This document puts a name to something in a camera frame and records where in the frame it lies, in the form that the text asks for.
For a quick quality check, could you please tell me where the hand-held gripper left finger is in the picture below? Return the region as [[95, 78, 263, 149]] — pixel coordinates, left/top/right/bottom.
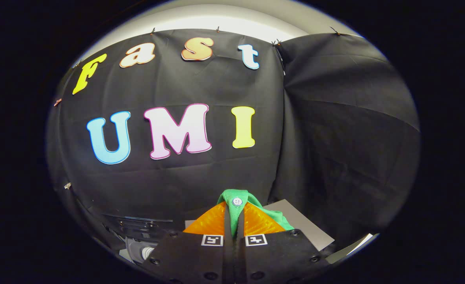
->
[[140, 201, 235, 284]]

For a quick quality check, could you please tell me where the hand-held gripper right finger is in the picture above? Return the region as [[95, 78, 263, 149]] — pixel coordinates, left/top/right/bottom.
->
[[234, 201, 335, 284]]

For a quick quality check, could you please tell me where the green polo shirt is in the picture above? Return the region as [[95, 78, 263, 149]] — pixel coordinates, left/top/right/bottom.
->
[[217, 189, 295, 237]]

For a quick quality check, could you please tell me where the silver grey cabinet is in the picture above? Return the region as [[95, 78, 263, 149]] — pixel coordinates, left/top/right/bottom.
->
[[185, 199, 375, 265]]

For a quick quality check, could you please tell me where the black backdrop cloth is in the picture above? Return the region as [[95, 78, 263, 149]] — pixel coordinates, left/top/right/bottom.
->
[[46, 28, 420, 257]]

